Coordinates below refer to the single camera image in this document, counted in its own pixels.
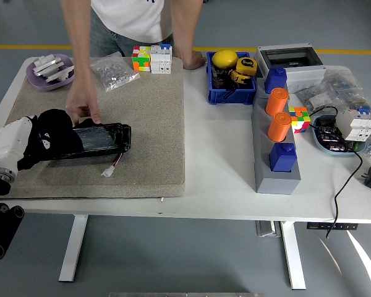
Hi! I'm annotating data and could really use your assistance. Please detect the person's right hand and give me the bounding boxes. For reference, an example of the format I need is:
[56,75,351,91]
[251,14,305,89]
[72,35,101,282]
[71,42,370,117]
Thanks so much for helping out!
[64,79,103,127]

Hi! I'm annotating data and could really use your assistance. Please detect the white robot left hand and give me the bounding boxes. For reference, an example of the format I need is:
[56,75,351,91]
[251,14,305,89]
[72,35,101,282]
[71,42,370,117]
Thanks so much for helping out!
[0,114,38,171]

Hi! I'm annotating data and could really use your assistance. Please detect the person's left hand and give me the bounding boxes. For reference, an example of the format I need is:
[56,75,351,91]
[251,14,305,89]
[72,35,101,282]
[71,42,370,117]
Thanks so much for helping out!
[174,50,208,71]

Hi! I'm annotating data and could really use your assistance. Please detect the black printed rag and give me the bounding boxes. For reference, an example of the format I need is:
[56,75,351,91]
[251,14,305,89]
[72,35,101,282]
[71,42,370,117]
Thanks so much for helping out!
[17,108,84,171]

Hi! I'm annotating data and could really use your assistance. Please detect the black table control panel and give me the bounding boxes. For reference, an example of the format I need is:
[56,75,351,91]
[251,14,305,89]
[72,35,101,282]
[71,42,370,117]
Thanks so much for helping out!
[307,222,359,231]

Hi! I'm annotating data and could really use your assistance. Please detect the white metal bar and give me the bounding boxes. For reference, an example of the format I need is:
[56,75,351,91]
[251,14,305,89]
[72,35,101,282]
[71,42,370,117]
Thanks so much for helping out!
[45,64,75,84]
[33,54,57,69]
[33,60,66,77]

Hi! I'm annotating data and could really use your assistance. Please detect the yellow lemon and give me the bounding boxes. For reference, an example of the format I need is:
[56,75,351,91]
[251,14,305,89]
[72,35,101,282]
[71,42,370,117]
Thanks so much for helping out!
[211,49,239,69]

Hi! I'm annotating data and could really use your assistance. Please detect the white circuit breaker block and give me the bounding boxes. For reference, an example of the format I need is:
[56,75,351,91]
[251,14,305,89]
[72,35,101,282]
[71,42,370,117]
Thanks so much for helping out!
[336,106,371,144]
[150,43,173,74]

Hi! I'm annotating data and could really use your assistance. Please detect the small black device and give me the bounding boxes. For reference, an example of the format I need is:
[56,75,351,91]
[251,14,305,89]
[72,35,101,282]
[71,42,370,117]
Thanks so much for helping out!
[212,65,234,90]

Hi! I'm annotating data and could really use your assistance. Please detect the clear bag of screws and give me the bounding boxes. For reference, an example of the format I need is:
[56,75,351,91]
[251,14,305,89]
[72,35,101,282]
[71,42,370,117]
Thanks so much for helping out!
[89,51,141,93]

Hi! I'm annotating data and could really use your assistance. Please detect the purple oval tray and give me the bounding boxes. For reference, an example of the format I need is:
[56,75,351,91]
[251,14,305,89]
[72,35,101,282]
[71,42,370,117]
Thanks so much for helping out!
[25,53,75,92]

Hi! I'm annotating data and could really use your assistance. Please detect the yellow black tape measure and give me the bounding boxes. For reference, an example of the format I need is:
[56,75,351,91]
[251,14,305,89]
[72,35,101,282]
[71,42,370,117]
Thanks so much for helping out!
[229,69,251,86]

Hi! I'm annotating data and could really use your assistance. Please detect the colourful puzzle cube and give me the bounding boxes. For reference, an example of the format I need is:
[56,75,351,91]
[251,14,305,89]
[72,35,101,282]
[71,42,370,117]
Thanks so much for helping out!
[288,106,312,134]
[131,45,152,72]

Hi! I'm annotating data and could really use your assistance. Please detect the blue plastic bin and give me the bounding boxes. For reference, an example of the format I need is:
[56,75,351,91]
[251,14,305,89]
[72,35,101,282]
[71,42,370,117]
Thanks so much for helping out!
[206,51,258,105]

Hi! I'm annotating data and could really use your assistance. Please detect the yellow round tape measure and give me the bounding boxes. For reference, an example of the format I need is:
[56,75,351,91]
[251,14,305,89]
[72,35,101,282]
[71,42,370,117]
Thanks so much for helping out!
[236,56,258,74]

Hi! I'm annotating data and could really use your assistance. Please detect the grey-brown mat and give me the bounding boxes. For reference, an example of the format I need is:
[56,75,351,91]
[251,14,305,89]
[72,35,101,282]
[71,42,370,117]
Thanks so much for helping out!
[0,55,186,200]

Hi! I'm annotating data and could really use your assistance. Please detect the person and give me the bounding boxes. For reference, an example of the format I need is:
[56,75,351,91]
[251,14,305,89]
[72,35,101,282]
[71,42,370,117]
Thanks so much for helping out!
[60,0,208,127]

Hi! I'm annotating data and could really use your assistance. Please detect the blue square block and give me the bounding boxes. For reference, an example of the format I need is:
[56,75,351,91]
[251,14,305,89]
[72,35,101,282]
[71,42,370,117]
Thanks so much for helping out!
[264,66,288,95]
[268,142,298,173]

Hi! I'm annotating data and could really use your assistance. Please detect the orange cylinder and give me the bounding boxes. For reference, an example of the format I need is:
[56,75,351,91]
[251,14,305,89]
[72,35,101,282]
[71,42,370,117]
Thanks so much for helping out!
[265,87,290,117]
[267,112,293,143]

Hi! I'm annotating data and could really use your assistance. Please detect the white table leg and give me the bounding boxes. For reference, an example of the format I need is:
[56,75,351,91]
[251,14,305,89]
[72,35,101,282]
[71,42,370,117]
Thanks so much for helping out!
[280,221,307,291]
[58,215,89,282]

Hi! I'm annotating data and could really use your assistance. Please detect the small clear bag of parts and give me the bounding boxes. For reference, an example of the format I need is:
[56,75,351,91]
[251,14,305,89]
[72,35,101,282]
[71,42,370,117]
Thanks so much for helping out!
[295,86,332,114]

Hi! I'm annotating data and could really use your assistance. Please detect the long grey block holder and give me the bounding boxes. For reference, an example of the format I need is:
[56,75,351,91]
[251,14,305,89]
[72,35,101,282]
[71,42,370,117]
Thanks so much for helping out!
[252,77,302,196]

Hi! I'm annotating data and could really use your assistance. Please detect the black electronic modules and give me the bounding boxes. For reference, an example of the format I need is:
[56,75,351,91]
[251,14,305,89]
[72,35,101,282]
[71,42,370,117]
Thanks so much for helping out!
[315,116,354,152]

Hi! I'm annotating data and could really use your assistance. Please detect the large clear bag of parts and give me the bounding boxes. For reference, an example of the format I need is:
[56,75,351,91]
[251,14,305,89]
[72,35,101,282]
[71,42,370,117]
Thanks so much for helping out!
[321,67,371,110]

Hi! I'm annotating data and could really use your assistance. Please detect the light blue oval tray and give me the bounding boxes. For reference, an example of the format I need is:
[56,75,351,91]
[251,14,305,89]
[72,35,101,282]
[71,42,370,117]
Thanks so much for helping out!
[311,114,369,158]

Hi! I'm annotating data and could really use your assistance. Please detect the grey box under table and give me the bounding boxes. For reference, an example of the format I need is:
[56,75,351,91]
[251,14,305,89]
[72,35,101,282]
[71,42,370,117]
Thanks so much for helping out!
[255,220,282,238]

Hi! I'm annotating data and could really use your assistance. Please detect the panel wire with white connector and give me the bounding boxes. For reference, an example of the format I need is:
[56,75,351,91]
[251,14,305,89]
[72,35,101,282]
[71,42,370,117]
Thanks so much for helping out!
[101,152,124,178]

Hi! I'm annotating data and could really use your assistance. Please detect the grey electrical enclosure box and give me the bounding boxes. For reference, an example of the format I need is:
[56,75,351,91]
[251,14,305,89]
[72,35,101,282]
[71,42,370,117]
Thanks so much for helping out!
[255,42,328,93]

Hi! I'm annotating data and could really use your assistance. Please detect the black power cord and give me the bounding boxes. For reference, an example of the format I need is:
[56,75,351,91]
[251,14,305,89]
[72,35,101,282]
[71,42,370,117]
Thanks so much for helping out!
[308,106,364,240]

